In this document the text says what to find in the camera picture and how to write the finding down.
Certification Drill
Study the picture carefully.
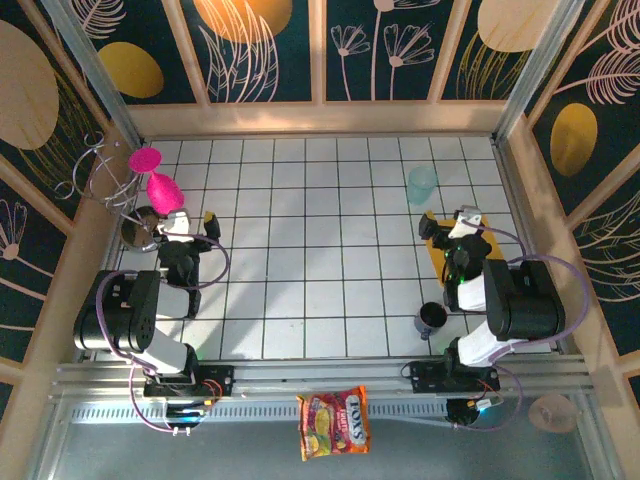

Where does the pink wine glass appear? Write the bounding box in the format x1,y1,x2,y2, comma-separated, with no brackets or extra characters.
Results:
127,147,186,218

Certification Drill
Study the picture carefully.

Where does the silver wire glass rack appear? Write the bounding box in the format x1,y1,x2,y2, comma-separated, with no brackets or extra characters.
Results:
53,132,175,254

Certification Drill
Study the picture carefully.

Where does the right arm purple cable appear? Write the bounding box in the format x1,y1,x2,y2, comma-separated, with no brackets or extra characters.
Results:
479,222,589,430

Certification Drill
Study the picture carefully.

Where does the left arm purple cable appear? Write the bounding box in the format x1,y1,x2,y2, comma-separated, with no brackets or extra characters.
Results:
95,227,231,435

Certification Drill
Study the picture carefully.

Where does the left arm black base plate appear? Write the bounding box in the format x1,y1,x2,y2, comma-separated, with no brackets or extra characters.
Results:
143,363,236,399

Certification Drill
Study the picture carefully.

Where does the Fox's candy bag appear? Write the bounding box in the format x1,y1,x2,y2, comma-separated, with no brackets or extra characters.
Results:
295,383,372,462

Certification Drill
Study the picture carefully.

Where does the dark mug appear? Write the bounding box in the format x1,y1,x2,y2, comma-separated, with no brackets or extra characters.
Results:
413,301,450,342

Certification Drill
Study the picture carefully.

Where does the slotted metal cable tray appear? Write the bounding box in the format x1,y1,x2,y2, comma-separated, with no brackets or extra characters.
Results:
64,403,451,425

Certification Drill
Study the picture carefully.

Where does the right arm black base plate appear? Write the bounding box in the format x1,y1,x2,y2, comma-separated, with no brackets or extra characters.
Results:
401,359,500,394

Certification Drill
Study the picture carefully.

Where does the yellow cloth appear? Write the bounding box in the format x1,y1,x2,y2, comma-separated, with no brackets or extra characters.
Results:
423,214,504,287

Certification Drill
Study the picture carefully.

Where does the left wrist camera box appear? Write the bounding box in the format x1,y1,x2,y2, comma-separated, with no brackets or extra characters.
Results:
166,208,195,244

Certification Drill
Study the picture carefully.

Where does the teal translucent plastic cup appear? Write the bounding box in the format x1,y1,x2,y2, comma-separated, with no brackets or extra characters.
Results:
405,166,440,207

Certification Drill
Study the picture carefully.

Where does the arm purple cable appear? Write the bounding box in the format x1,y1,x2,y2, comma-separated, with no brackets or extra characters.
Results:
95,227,231,435
479,222,589,430

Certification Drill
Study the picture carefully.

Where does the aluminium frame post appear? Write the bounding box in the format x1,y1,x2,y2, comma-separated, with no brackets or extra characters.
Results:
492,0,586,145
42,0,147,147

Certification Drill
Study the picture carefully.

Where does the clear wine glass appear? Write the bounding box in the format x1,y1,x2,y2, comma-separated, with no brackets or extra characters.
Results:
528,392,584,435

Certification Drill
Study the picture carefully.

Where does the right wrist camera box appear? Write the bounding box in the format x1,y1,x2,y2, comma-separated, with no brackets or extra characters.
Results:
448,203,485,240

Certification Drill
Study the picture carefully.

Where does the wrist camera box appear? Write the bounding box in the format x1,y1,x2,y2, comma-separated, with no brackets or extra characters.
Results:
448,203,485,240
166,208,195,244

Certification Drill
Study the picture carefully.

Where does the aluminium mounting rail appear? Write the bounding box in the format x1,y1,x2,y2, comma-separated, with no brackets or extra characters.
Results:
48,353,597,401

